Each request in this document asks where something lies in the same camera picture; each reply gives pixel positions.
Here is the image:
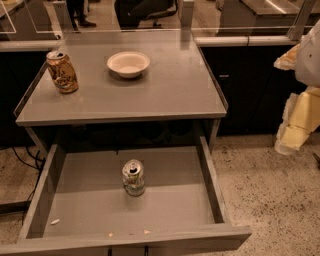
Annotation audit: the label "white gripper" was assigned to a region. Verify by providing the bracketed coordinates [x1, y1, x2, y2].
[274, 20, 320, 155]

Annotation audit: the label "silver green 7up can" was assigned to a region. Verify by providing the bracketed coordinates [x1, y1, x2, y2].
[122, 159, 145, 197]

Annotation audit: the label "grey counter cabinet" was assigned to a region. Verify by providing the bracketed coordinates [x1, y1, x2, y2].
[16, 30, 227, 152]

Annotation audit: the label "orange soda can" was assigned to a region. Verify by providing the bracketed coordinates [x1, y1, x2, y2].
[46, 50, 78, 94]

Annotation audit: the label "grey open top drawer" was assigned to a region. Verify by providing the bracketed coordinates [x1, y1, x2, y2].
[1, 138, 251, 256]

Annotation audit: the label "white paper bowl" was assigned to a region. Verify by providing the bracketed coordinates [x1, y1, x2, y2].
[107, 51, 150, 79]

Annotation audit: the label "black office chair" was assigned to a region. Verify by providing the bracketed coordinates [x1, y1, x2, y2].
[114, 0, 177, 29]

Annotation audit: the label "person legs in background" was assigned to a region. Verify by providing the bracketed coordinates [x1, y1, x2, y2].
[66, 0, 96, 30]

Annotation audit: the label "white paper scrap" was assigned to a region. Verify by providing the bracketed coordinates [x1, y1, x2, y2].
[50, 219, 60, 225]

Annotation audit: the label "grey horizontal rail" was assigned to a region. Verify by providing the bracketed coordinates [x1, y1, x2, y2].
[195, 36, 297, 47]

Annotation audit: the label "black floor cables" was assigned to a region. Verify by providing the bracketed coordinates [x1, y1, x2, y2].
[9, 145, 46, 225]

